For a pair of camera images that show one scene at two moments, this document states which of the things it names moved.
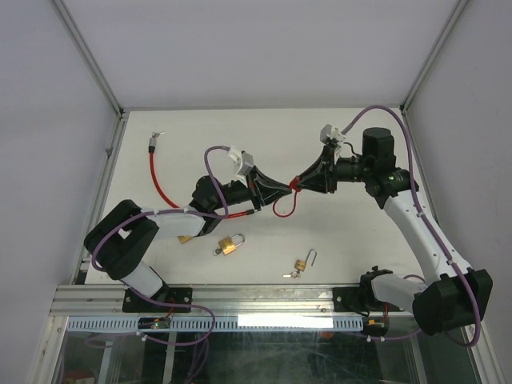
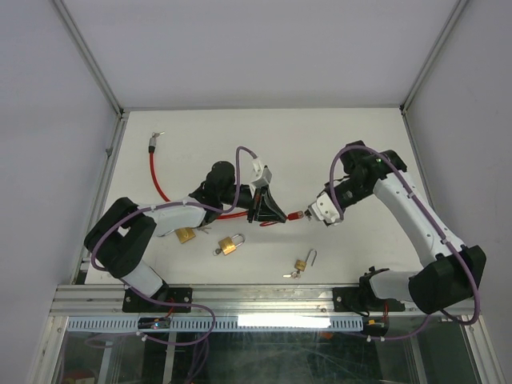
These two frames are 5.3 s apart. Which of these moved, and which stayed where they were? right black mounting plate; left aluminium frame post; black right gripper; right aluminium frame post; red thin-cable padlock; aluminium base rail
Moved: red thin-cable padlock; black right gripper
Stayed: right aluminium frame post; left aluminium frame post; right black mounting plate; aluminium base rail
